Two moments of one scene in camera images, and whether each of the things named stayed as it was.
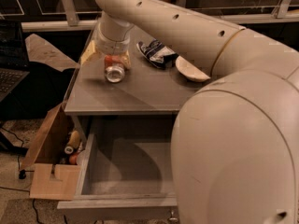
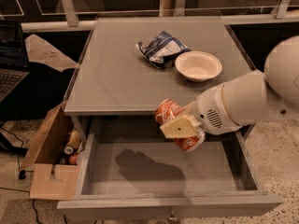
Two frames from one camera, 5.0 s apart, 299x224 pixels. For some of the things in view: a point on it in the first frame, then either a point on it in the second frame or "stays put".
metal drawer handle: [172, 217] stays put
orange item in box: [73, 160] stays put
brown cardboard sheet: [41, 51] stays put
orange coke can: [114, 68] to [168, 109]
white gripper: [111, 46] to [209, 110]
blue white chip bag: [158, 53] stays put
